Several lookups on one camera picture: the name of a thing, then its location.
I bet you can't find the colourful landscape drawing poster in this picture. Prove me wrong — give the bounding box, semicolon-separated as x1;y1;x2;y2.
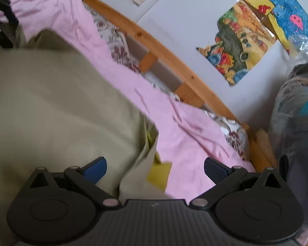
196;1;278;87

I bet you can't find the pink bed sheet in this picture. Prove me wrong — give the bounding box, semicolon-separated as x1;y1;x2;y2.
0;0;256;201

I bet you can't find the wooden bed frame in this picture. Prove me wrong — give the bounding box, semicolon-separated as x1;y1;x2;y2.
71;0;278;173

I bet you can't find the floral patterned quilt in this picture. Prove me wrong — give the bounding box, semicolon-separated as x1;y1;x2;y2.
84;2;251;162

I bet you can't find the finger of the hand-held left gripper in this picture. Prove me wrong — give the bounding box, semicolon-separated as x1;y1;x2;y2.
0;0;19;24

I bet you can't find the clear plastic bag of clothes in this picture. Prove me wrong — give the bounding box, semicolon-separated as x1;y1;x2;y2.
268;28;308;246

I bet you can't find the olive beige brown hooded jacket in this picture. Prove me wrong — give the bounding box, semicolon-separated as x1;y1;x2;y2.
0;29;173;244

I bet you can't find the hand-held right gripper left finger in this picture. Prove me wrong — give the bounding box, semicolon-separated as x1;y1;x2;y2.
28;157;122;209

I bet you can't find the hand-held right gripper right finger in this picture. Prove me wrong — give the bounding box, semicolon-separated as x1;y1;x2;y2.
189;157;284;208

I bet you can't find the yellow and blue drawing poster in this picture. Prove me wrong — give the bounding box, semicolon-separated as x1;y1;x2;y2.
226;0;308;55

